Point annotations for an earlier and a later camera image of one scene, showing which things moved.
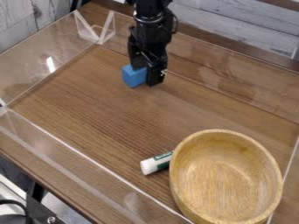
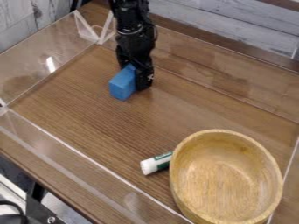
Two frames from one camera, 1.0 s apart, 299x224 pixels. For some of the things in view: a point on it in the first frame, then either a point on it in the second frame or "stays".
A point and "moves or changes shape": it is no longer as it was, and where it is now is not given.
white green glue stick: (156, 163) stays
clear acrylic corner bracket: (96, 33) stays
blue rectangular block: (134, 78) moves or changes shape
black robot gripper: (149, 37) → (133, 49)
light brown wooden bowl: (225, 178) stays
